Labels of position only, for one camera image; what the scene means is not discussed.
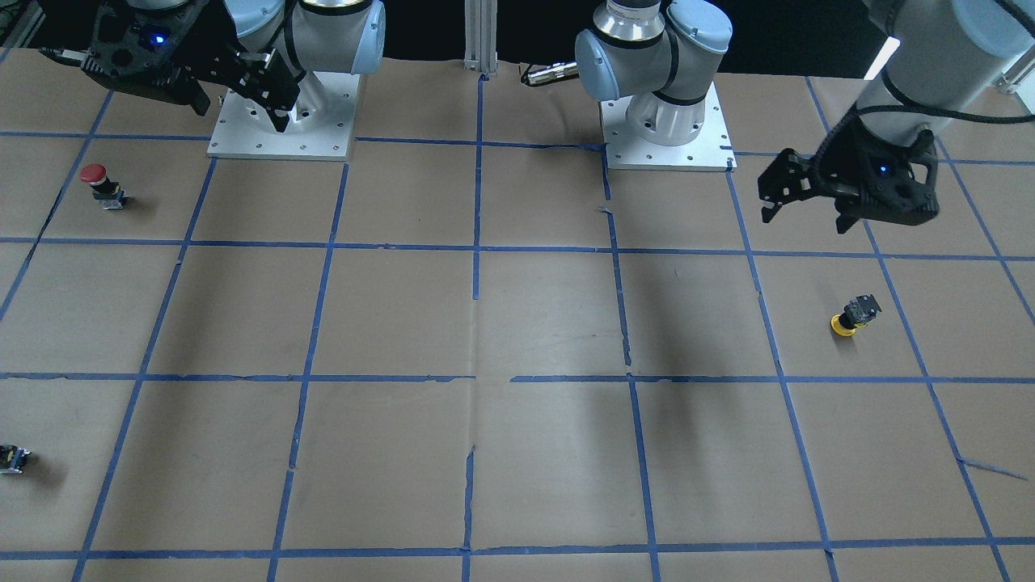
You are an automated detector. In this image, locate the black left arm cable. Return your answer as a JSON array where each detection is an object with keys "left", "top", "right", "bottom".
[{"left": 814, "top": 36, "right": 1035, "bottom": 175}]

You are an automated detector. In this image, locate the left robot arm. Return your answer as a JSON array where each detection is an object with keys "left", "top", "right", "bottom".
[{"left": 574, "top": 1, "right": 1033, "bottom": 233}]

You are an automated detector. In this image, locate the yellow push button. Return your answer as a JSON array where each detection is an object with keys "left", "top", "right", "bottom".
[{"left": 830, "top": 294, "right": 882, "bottom": 336}]

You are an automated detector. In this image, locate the red push button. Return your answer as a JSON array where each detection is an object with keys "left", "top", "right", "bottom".
[{"left": 78, "top": 163, "right": 126, "bottom": 210}]

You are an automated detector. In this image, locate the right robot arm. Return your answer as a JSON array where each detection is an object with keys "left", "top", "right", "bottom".
[{"left": 78, "top": 1, "right": 386, "bottom": 133}]

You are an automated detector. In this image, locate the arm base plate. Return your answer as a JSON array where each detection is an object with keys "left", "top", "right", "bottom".
[
  {"left": 207, "top": 71, "right": 361, "bottom": 162},
  {"left": 600, "top": 84, "right": 737, "bottom": 172}
]

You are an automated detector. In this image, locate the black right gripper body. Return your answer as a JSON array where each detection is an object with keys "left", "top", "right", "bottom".
[{"left": 81, "top": 1, "right": 208, "bottom": 103}]

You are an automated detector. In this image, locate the aluminium frame post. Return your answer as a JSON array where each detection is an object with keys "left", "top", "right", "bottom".
[{"left": 463, "top": 0, "right": 498, "bottom": 77}]

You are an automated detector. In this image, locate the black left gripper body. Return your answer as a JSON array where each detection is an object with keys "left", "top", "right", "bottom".
[{"left": 825, "top": 125, "right": 941, "bottom": 226}]

